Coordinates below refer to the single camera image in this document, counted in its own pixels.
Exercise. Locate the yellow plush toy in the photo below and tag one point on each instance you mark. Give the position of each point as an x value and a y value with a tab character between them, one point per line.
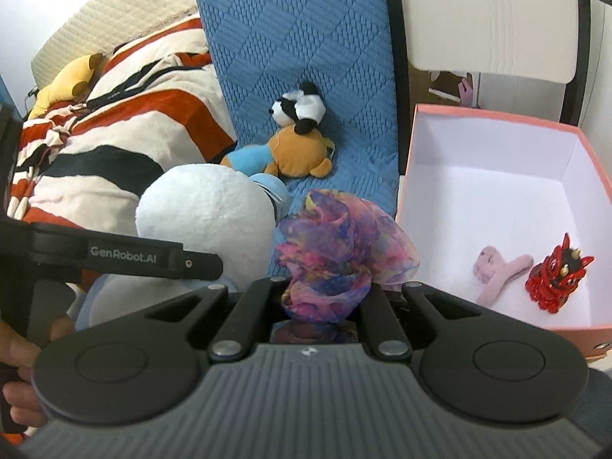
62	83

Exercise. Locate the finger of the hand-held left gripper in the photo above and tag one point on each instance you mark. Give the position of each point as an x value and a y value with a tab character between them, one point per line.
203	264

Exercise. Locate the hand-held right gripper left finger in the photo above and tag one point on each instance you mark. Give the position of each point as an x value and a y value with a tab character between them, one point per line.
258	306

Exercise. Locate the brown cardboard box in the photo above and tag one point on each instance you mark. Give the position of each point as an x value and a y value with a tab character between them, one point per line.
425	79

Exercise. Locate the white duck plush toy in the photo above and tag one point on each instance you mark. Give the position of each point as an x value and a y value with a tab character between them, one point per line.
205	210

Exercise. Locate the purple organza scrunchie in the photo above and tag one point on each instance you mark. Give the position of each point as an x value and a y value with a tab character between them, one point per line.
344	248

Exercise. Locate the white folding chair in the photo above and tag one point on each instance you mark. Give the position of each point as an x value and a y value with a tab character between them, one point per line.
492	14

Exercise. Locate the blue textured cloth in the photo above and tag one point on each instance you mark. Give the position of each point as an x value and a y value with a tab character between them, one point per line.
306	33

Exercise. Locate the dark grey cloth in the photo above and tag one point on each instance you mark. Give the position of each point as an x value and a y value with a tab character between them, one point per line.
590	392

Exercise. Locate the striped fleece blanket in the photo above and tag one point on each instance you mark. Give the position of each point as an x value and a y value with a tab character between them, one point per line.
119	119

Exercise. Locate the panda head orange plush toy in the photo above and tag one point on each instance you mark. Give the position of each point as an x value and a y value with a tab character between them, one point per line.
296	150

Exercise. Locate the pink fuzzy hair claw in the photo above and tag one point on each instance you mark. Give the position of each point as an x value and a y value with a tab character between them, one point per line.
495	272

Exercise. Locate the cream quilted headboard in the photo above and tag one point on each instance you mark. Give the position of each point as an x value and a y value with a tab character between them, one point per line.
105	14

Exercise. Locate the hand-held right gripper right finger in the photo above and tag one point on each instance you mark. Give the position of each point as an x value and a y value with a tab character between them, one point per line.
377	320

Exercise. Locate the red lion figurine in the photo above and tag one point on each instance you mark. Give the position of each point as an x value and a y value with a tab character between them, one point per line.
557	272

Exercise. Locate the person's left hand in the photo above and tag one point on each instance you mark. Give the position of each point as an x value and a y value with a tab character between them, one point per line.
28	349

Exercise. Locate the pink cardboard box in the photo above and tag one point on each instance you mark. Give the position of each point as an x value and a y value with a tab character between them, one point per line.
487	191

